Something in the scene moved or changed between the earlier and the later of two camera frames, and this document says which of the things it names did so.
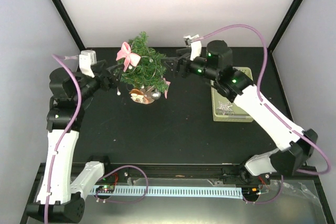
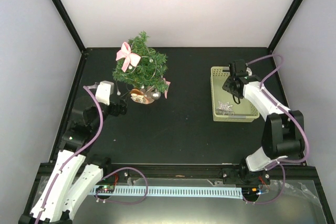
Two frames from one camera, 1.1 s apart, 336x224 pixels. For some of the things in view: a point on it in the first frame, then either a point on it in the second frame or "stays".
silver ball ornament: x=155 y=95 stays
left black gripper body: x=105 y=85 -> x=116 y=110
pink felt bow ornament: x=126 y=53 stays
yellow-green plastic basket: x=224 y=110 stays
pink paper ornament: x=167 y=83 stays
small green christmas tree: x=149 y=72 stays
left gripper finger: x=116 y=66 -> x=125 y=97
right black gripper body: x=185 y=61 -> x=229 y=87
